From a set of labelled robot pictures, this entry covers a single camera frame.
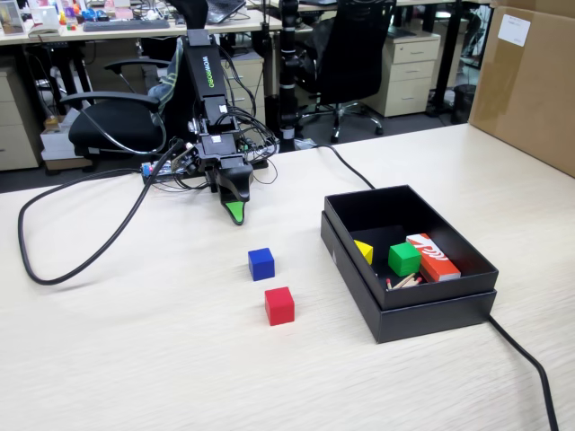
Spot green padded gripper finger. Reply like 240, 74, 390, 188
223, 200, 248, 226

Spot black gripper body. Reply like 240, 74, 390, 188
197, 133, 246, 189

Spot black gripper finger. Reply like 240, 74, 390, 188
217, 163, 255, 203

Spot red wooden cube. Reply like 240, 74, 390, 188
263, 286, 296, 326

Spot blue wooden cube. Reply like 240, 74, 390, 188
247, 247, 276, 283

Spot green wooden cube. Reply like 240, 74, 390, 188
387, 242, 422, 277

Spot cream drawer cabinet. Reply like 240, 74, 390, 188
0, 66, 45, 172
219, 56, 267, 128
366, 33, 441, 119

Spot blue terminal circuit board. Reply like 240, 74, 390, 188
141, 161, 177, 181

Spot striped green garment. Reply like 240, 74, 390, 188
147, 38, 186, 126

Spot black pole with white bands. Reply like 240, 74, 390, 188
278, 0, 301, 153

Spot black office chair with armrests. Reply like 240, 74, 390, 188
60, 0, 212, 158

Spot yellow wooden block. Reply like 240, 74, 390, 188
353, 239, 375, 266

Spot black laptop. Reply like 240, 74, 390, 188
204, 0, 251, 25

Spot light wooden office desk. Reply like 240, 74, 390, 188
0, 8, 315, 48

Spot black computer keyboard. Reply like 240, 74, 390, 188
83, 19, 172, 33

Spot white boxes stack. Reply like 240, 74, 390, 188
40, 114, 93, 172

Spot black mesh office chair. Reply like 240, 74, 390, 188
296, 0, 399, 144

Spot red and white matchbox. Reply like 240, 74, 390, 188
405, 233, 463, 283

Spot black cardboard box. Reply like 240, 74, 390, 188
323, 183, 500, 311

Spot white small carton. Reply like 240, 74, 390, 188
33, 6, 62, 28

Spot black open box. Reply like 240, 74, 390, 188
320, 210, 499, 345

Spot black waste bin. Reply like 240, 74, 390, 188
451, 84, 477, 126

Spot clear framed picture box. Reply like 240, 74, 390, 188
0, 6, 26, 37

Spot large brown cardboard box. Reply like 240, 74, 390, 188
466, 0, 575, 179

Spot white paper label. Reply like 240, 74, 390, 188
497, 13, 532, 46

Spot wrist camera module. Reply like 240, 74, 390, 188
172, 142, 201, 177

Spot thin black robot wires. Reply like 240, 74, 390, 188
217, 44, 280, 192

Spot thick black power cable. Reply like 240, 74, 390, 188
309, 143, 561, 431

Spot thick black looped cable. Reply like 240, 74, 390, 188
17, 138, 185, 286

